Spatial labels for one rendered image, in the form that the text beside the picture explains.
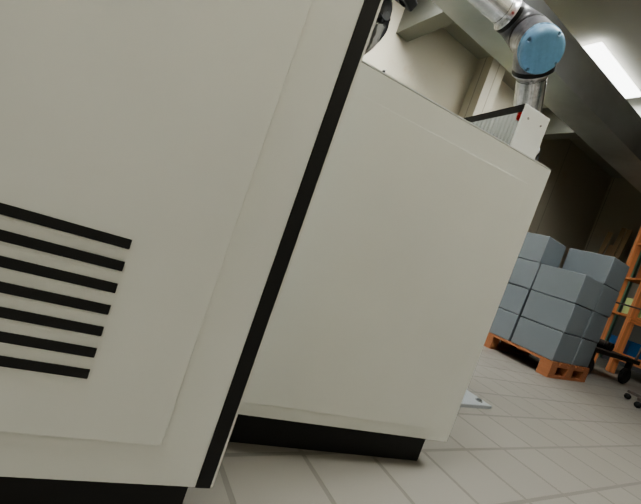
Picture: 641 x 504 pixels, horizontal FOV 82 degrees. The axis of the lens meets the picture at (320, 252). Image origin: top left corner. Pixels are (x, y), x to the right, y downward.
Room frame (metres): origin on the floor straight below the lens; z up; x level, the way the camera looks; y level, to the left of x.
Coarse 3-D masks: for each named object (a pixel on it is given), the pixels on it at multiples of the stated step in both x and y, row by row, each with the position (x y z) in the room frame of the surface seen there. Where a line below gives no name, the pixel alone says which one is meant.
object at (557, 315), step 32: (544, 256) 3.19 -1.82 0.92; (576, 256) 3.29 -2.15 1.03; (608, 256) 3.10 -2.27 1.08; (512, 288) 3.28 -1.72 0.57; (544, 288) 3.08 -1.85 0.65; (576, 288) 2.89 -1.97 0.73; (608, 288) 3.12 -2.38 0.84; (512, 320) 3.19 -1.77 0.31; (544, 320) 3.00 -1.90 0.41; (576, 320) 2.93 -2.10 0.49; (512, 352) 3.50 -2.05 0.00; (544, 352) 2.92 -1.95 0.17; (576, 352) 3.07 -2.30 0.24
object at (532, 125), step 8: (528, 112) 0.96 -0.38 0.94; (536, 112) 0.97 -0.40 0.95; (520, 120) 0.96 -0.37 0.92; (528, 120) 0.97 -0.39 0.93; (536, 120) 0.97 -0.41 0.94; (544, 120) 0.98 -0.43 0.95; (520, 128) 0.96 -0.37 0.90; (528, 128) 0.97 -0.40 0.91; (536, 128) 0.98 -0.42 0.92; (544, 128) 0.99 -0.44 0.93; (520, 136) 0.96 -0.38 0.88; (528, 136) 0.97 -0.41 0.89; (536, 136) 0.98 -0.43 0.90; (512, 144) 0.96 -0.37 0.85; (520, 144) 0.97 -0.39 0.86; (528, 144) 0.98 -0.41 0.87; (536, 144) 0.99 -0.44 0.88; (528, 152) 0.98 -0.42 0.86; (536, 152) 0.99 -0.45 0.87
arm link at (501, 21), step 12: (468, 0) 1.16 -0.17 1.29; (480, 0) 1.14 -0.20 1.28; (492, 0) 1.13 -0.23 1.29; (504, 0) 1.13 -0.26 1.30; (516, 0) 1.15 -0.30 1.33; (492, 12) 1.16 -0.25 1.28; (504, 12) 1.15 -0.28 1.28; (516, 12) 1.14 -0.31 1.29; (528, 12) 1.14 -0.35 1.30; (504, 24) 1.17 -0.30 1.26; (504, 36) 1.20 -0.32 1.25
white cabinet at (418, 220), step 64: (384, 128) 0.76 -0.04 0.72; (448, 128) 0.81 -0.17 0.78; (320, 192) 0.73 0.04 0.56; (384, 192) 0.78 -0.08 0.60; (448, 192) 0.83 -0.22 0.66; (512, 192) 0.90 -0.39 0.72; (320, 256) 0.74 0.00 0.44; (384, 256) 0.80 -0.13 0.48; (448, 256) 0.85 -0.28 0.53; (512, 256) 0.93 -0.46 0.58; (320, 320) 0.76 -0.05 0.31; (384, 320) 0.82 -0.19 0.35; (448, 320) 0.88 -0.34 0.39; (256, 384) 0.73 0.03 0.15; (320, 384) 0.78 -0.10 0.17; (384, 384) 0.84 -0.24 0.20; (448, 384) 0.91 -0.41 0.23; (320, 448) 0.84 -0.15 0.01; (384, 448) 0.90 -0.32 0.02
